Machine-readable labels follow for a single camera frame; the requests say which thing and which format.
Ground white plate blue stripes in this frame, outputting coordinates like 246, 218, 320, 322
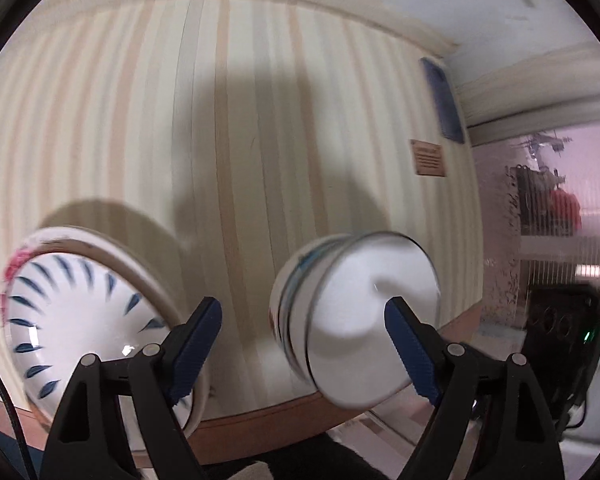
0, 226, 202, 429

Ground brown label on mat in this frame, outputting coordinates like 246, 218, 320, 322
411, 140, 446, 178

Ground white bowl blue pink pattern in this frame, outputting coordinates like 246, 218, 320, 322
268, 232, 441, 410

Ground black cable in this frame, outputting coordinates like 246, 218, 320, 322
0, 341, 39, 480

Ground blue sponge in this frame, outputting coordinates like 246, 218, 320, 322
419, 58, 465, 144

